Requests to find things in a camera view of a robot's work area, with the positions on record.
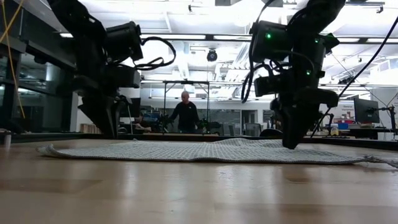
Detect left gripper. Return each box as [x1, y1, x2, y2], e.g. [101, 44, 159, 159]
[72, 73, 126, 139]

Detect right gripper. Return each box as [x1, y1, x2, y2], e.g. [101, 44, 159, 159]
[269, 62, 340, 150]

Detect grey waffle microfiber towel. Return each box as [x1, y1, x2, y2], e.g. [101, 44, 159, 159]
[36, 138, 398, 169]

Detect black computer monitor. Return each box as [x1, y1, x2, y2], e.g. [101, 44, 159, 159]
[124, 97, 142, 119]
[353, 97, 381, 124]

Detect stack of wooden boards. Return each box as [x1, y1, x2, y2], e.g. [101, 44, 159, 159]
[80, 123, 102, 135]

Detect grey office chair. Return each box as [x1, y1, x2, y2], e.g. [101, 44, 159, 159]
[244, 123, 263, 137]

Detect white printed sign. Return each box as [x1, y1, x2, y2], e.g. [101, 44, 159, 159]
[334, 102, 356, 121]

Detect long ceiling light strip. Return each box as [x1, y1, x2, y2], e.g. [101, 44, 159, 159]
[58, 32, 398, 44]

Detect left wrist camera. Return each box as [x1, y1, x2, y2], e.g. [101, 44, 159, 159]
[118, 64, 142, 89]

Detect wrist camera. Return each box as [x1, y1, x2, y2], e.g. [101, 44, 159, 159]
[254, 75, 282, 98]
[118, 64, 142, 89]

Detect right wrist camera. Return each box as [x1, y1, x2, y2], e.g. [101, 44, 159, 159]
[254, 75, 282, 98]

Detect black right camera cable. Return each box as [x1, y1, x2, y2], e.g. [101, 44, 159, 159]
[240, 0, 282, 104]

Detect black camera cable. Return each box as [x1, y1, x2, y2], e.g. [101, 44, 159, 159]
[133, 36, 177, 72]
[240, 0, 282, 104]

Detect black left camera cable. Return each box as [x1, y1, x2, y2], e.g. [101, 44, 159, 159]
[133, 36, 177, 72]

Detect yellow cable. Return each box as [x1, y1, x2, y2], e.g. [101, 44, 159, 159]
[0, 0, 26, 119]

